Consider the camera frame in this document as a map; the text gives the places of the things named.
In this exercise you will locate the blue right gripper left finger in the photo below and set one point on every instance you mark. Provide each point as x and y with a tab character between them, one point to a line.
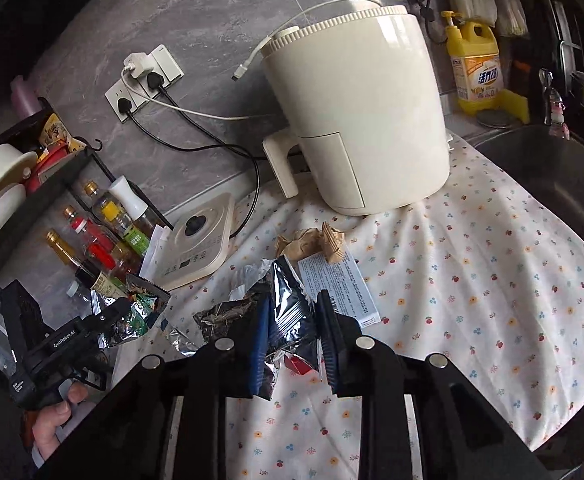
258	343

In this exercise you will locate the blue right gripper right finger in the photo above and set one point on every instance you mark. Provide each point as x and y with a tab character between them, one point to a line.
332	341

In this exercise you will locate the dark foil wrapper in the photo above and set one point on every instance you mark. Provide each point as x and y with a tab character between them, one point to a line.
292	334

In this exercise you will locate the silver foil snack wrapper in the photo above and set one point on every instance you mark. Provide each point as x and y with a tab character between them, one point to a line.
216	321

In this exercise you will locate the white plastic wrapper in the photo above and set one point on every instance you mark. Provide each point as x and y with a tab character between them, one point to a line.
344	282

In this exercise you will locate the green foil snack wrapper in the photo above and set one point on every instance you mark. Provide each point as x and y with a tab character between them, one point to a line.
147	302

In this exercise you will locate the person's left hand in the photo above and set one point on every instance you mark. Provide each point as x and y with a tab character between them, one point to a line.
53	417

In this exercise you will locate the crumpled brown paper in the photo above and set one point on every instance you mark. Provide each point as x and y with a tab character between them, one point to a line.
326	241

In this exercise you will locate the dark sauce bottle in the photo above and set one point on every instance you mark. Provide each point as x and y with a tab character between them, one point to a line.
87	273

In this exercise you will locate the cream induction cooker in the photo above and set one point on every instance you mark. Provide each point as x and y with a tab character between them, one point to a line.
198	245

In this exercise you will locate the red cap oil bottle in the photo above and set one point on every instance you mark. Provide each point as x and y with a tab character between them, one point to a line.
102	247

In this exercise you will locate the black spice rack shelf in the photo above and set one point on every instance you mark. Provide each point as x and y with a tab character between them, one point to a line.
40	195

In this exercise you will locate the yellow cap green label bottle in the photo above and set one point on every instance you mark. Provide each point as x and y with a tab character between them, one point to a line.
108	209

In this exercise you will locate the floral white tablecloth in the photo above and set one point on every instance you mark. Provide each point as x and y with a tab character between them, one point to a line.
479	271

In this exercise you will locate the white top spray bottle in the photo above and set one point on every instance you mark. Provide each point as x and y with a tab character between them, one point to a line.
139	212

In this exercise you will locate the cream air fryer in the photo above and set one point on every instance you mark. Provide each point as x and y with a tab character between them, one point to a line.
362	102

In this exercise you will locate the stainless steel sink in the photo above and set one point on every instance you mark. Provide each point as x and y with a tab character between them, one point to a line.
550	168

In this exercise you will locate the yellow dish soap bottle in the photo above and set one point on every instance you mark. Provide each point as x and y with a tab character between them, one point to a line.
473	50

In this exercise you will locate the wall power socket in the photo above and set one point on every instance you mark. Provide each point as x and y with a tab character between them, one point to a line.
137	91

